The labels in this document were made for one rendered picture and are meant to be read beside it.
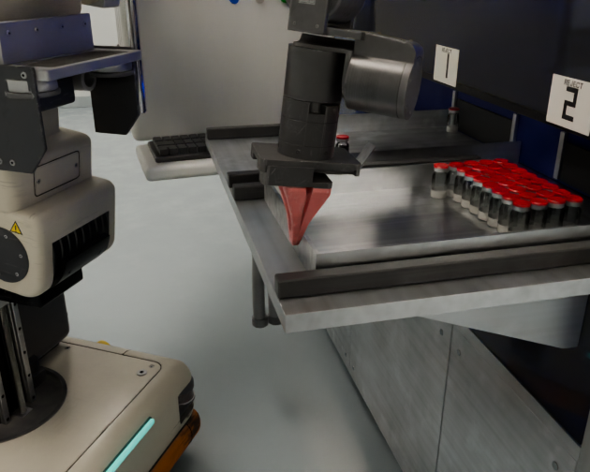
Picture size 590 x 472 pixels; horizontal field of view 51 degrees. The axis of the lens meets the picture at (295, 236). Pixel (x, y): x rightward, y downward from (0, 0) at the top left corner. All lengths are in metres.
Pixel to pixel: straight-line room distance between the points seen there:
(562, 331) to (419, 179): 0.28
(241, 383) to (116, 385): 0.54
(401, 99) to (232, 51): 0.97
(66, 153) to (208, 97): 0.45
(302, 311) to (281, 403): 1.32
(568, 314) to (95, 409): 1.02
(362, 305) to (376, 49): 0.24
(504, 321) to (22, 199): 0.77
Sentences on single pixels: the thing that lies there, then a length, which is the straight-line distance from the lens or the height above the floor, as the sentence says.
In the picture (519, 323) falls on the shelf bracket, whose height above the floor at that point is 0.78.
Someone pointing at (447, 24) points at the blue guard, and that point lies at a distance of 1.14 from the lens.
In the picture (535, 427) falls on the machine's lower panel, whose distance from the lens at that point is 1.01.
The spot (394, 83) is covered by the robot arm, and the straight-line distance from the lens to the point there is 0.57.
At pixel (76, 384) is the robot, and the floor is 0.28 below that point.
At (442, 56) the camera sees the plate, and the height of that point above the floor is 1.03.
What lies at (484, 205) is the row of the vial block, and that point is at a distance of 0.81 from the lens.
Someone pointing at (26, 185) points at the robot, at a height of 0.84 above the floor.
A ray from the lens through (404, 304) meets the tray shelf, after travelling 0.61.
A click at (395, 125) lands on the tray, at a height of 0.89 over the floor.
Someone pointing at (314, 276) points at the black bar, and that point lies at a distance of 0.60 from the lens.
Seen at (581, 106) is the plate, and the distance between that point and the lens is 0.83.
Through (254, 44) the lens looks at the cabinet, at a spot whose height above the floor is 1.01.
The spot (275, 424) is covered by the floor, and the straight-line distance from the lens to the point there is 1.83.
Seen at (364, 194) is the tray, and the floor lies 0.88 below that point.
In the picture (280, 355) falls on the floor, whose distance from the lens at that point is 2.10.
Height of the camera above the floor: 1.17
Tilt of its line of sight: 23 degrees down
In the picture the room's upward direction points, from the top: straight up
